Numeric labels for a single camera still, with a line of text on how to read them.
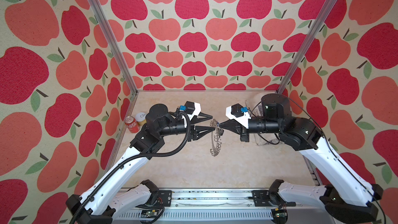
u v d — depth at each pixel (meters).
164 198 0.75
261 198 0.73
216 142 0.54
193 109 0.46
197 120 0.57
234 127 0.50
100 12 0.79
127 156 0.44
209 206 0.73
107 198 0.39
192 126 0.50
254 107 0.46
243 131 0.47
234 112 0.44
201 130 0.51
